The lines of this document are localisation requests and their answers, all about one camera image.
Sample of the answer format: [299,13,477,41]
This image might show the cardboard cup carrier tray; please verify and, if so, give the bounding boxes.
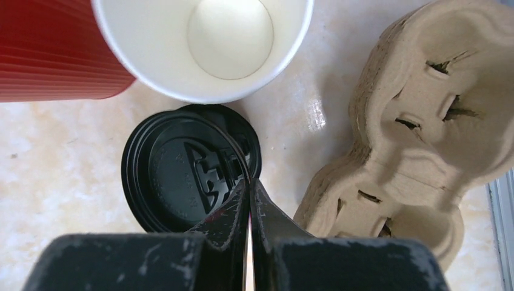
[293,1,513,270]

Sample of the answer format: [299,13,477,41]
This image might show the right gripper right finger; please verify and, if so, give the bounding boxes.
[249,179,448,290]

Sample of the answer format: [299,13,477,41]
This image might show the stack of black lids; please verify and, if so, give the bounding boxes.
[121,104,262,234]

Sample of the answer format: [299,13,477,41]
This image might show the stacked brown paper cups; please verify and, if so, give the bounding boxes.
[92,0,314,104]

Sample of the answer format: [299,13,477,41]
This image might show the red ribbed straw cup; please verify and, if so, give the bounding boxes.
[1,0,135,102]

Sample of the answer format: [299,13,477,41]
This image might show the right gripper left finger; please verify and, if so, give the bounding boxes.
[23,180,250,290]

